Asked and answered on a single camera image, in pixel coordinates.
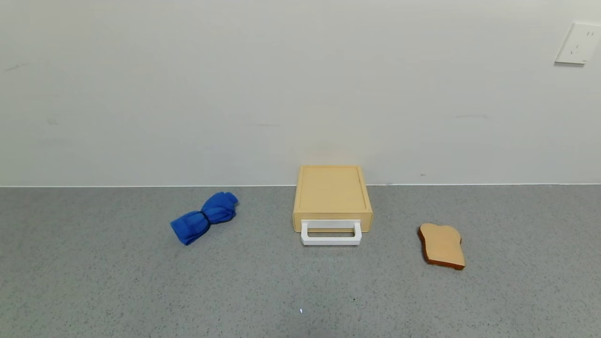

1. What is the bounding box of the blue folded cloth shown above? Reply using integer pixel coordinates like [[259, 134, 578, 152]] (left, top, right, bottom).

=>
[[170, 191, 239, 246]]

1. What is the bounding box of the yellow drawer with white handle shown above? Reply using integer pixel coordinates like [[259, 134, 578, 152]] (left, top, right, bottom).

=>
[[295, 219, 372, 246]]

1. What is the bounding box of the toy bread slice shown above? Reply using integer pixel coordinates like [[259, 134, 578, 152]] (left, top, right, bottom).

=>
[[417, 223, 466, 270]]

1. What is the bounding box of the white wall outlet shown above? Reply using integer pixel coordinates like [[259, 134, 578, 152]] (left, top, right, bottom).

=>
[[555, 22, 601, 65]]

